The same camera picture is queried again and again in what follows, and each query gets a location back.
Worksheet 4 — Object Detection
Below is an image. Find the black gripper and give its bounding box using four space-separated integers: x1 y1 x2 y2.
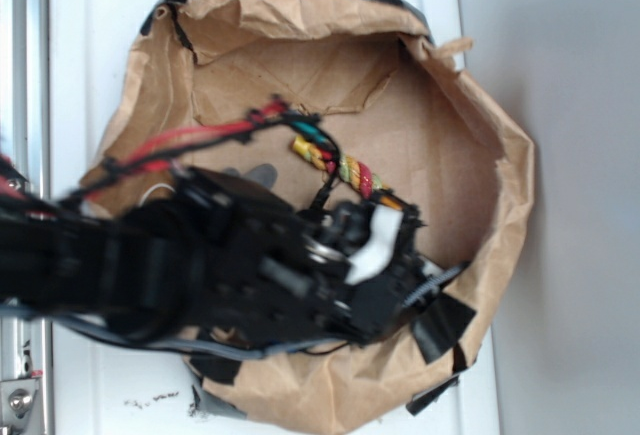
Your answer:
318 199 470 345

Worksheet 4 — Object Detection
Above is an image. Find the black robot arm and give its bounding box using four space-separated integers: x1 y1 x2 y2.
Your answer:
1 168 461 360

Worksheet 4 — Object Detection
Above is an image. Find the black tape piece front left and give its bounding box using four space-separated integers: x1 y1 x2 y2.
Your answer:
184 354 249 419

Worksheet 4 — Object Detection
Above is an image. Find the black tape piece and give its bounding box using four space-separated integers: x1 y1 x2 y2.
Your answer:
410 293 476 364
184 354 249 419

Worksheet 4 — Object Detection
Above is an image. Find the brown paper bag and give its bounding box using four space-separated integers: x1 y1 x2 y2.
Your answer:
81 0 534 434

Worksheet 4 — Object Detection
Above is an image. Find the red black wire bundle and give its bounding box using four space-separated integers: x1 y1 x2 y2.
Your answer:
0 94 341 206

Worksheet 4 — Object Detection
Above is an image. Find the black tape piece front right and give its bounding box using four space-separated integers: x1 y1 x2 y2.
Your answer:
410 293 476 364

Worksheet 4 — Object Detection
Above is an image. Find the multicolored twisted rope toy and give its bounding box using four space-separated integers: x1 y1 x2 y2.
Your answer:
290 135 389 200

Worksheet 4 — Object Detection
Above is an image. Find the white plastic tray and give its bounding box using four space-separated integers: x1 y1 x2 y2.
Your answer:
48 0 511 435

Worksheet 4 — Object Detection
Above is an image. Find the grey cable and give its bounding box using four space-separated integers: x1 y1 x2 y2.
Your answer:
0 299 311 361

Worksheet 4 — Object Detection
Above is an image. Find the aluminium frame rail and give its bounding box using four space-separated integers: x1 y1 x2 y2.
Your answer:
0 0 54 435

